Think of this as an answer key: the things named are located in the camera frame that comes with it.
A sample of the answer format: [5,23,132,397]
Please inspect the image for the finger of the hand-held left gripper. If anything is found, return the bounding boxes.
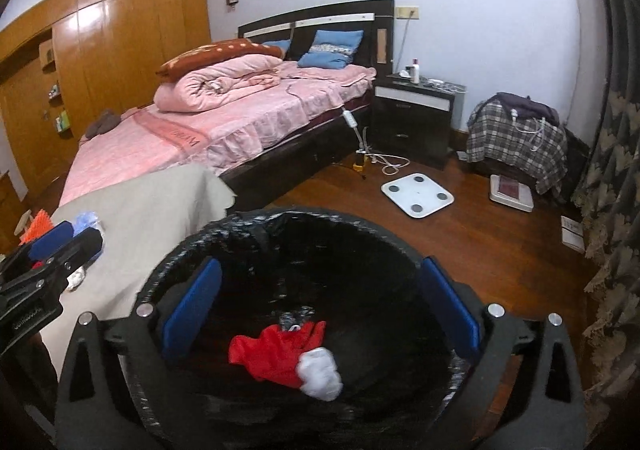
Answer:
[20,221,76,262]
[46,228,104,282]

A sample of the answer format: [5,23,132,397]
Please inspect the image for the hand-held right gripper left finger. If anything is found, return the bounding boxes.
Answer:
[55,256,224,450]

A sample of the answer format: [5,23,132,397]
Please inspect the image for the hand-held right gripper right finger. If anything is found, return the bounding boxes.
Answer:
[415,256,587,450]

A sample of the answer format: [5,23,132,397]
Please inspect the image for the black trash bin with bag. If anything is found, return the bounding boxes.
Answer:
[127,207,482,450]

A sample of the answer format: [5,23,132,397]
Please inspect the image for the orange spiky pad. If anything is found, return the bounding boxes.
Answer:
[20,210,53,246]

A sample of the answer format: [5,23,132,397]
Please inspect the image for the light blue plastic bag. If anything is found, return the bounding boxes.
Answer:
[72,211,104,238]

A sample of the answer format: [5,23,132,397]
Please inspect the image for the red cloth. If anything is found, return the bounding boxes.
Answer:
[228,321,327,388]

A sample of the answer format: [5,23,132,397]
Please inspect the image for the white bathroom scale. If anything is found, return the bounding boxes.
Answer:
[381,173,455,219]

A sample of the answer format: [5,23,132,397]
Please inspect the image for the grey folded clothes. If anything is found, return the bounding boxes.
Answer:
[85,110,121,138]

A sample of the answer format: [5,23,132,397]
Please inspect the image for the white paper box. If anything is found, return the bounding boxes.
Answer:
[561,216,586,253]

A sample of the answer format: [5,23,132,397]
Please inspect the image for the white crumpled tissue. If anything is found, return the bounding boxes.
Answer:
[296,347,344,402]

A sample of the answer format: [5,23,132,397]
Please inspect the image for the plaid cloth covered chair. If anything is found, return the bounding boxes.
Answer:
[466,92,568,196]

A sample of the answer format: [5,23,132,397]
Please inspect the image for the black nightstand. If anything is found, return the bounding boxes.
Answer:
[370,73,467,171]

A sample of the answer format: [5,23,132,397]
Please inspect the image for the bed with pink sheet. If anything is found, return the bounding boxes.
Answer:
[59,0,396,211]

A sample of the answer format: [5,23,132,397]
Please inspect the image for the wooden wardrobe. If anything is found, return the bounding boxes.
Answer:
[0,0,213,241]

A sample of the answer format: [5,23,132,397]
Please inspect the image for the folded pink quilt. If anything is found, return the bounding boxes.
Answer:
[153,55,286,113]

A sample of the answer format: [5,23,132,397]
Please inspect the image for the dark clothing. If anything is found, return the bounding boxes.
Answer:
[495,92,560,126]

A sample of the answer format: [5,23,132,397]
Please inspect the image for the patterned curtain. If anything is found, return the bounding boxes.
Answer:
[570,0,640,411]

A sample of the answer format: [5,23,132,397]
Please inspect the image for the brown patterned pillow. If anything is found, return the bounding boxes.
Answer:
[155,40,285,82]

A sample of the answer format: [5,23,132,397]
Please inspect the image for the large blue pillow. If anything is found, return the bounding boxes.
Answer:
[297,30,364,69]

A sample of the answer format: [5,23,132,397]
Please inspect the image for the white cables with power strip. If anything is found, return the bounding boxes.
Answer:
[353,127,411,179]

